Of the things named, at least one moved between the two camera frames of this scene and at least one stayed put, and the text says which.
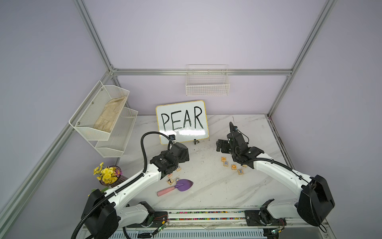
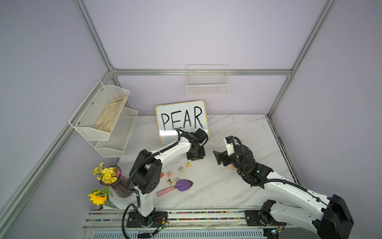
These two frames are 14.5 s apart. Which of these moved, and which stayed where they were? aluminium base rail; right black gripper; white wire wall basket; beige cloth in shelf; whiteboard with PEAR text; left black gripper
Moved: left black gripper; right black gripper
Stayed: beige cloth in shelf; white wire wall basket; whiteboard with PEAR text; aluminium base rail
